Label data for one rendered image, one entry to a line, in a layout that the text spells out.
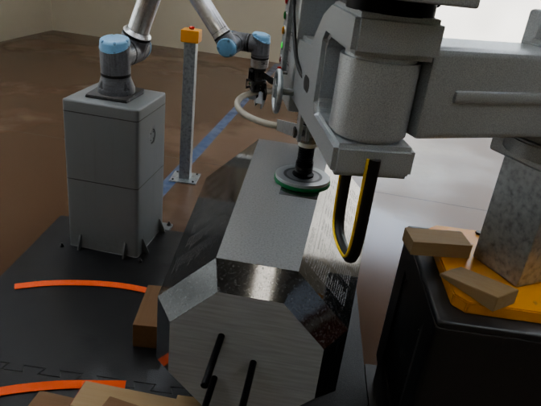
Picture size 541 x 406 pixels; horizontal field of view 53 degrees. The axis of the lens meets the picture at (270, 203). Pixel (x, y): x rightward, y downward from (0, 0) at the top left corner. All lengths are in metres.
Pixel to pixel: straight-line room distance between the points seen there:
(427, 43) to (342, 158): 0.31
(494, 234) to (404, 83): 0.74
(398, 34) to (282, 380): 1.01
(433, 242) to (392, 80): 0.73
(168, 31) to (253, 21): 1.38
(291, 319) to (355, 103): 0.62
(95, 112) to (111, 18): 6.71
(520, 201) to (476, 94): 0.49
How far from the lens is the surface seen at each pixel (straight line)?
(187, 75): 3.84
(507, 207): 1.81
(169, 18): 9.12
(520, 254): 1.80
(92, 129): 2.87
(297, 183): 2.03
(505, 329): 1.70
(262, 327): 1.55
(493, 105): 1.45
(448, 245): 1.85
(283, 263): 1.56
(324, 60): 1.50
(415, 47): 1.25
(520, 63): 1.47
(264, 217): 1.80
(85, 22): 9.70
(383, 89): 1.25
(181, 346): 1.66
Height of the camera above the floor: 1.64
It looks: 25 degrees down
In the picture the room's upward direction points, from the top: 7 degrees clockwise
